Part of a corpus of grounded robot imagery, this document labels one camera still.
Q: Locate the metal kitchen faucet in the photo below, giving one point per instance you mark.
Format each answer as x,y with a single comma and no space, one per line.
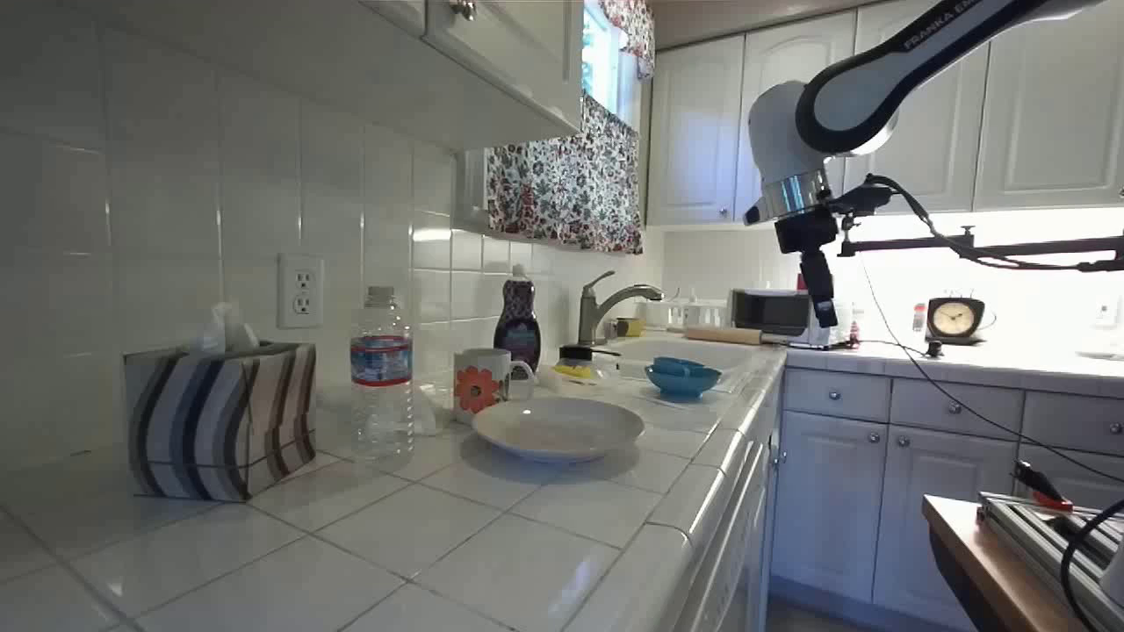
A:
593,311

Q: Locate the white wall outlet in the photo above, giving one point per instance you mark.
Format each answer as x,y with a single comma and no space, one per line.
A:
305,292

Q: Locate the yellow black sponge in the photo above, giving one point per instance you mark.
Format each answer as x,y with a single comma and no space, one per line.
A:
575,365

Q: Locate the wooden rolling pin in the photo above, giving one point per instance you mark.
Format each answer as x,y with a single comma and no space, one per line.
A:
721,333

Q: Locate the small black table clock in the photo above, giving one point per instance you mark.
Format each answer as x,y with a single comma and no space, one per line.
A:
952,318

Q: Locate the floral curtain valance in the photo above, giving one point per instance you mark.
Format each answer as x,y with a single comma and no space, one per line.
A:
632,29

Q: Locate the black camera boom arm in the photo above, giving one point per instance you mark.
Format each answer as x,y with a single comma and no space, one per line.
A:
994,247

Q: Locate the white overhead cabinet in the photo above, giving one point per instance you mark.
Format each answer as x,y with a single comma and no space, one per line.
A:
351,56

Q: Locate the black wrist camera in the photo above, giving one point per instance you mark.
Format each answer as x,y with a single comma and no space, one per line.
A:
805,230

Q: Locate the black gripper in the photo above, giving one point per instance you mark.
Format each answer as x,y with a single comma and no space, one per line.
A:
815,270

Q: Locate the red clamp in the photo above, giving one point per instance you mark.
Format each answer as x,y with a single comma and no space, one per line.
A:
1041,483

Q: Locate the white plate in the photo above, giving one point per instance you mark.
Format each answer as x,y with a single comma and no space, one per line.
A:
558,427

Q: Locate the white wall cabinets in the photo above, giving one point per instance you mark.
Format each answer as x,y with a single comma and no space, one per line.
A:
705,128

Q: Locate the purple dish soap bottle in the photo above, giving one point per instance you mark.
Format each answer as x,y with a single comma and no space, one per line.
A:
518,327

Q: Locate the light blue bowl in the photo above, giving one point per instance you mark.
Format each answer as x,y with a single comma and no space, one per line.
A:
683,378

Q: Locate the floral window curtain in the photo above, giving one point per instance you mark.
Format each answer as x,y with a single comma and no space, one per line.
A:
568,181

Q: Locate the white base cabinets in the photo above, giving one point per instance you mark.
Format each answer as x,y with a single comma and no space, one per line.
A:
864,492

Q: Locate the white tissue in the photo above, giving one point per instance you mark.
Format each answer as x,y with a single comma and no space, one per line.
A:
226,330

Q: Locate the white floral mug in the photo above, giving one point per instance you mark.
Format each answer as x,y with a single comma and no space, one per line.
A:
478,385

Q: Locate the striped tissue box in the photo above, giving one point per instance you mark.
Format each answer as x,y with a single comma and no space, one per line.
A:
217,423

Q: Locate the clear plastic water bottle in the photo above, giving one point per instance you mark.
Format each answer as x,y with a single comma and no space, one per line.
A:
380,361

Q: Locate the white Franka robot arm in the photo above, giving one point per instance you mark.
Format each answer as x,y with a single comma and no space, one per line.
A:
864,87

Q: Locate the wooden table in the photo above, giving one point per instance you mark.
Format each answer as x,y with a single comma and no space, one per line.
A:
994,574

